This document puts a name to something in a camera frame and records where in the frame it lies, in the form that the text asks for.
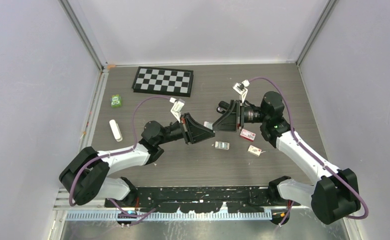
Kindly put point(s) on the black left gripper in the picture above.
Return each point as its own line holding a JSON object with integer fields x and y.
{"x": 192, "y": 131}

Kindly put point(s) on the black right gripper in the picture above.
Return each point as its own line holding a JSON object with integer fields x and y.
{"x": 233, "y": 119}

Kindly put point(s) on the white stapler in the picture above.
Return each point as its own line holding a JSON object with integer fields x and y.
{"x": 115, "y": 130}

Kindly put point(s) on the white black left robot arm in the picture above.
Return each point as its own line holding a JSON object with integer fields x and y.
{"x": 91, "y": 174}

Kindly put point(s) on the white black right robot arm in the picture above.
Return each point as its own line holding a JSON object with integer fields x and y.
{"x": 333, "y": 193}

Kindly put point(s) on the black stapler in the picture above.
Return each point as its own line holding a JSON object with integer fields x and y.
{"x": 222, "y": 107}

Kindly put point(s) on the red staple box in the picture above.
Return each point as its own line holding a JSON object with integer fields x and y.
{"x": 248, "y": 135}

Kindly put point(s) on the white staple box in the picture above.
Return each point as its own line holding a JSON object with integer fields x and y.
{"x": 254, "y": 150}

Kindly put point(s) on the black white chessboard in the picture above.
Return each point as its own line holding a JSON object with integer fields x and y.
{"x": 163, "y": 81}

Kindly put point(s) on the green toy block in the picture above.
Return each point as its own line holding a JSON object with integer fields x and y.
{"x": 116, "y": 101}

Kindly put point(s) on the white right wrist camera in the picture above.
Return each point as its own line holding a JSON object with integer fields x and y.
{"x": 241, "y": 89}

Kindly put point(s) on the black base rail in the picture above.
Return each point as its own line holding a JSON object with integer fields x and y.
{"x": 203, "y": 199}

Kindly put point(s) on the slotted cable duct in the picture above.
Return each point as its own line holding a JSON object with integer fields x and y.
{"x": 114, "y": 215}

